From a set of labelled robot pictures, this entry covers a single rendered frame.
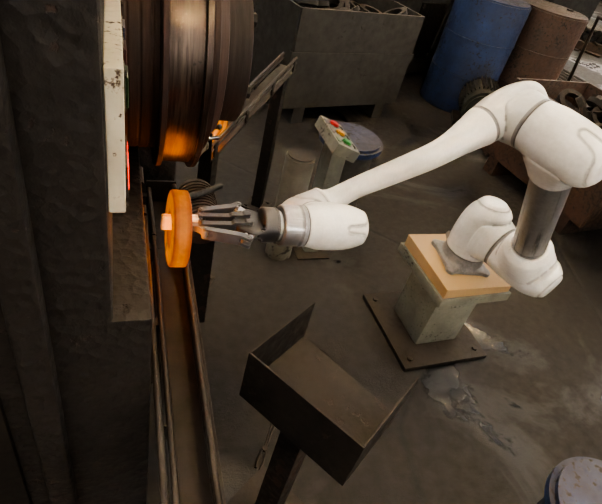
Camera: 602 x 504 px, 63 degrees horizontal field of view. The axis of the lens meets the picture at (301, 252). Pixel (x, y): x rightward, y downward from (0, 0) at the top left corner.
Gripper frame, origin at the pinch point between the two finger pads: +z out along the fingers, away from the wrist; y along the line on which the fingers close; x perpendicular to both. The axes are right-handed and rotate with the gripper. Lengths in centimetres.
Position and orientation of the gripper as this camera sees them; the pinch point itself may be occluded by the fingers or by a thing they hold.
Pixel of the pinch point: (179, 222)
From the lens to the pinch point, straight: 99.7
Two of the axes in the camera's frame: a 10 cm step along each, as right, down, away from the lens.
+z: -9.3, -0.1, -3.8
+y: -2.8, -6.6, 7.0
